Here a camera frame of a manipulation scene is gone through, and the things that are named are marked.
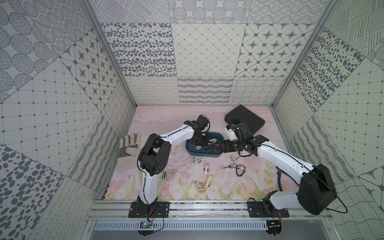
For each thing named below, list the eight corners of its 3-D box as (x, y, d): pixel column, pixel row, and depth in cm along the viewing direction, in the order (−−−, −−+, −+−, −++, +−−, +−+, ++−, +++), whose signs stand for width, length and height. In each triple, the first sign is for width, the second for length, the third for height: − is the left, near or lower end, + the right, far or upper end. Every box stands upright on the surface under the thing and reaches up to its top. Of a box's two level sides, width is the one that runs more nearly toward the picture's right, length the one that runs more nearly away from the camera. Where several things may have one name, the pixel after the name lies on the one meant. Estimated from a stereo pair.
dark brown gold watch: (236, 175, 87) (237, 173, 85) (236, 166, 91) (237, 164, 88) (244, 177, 87) (245, 175, 84) (243, 167, 91) (245, 165, 88)
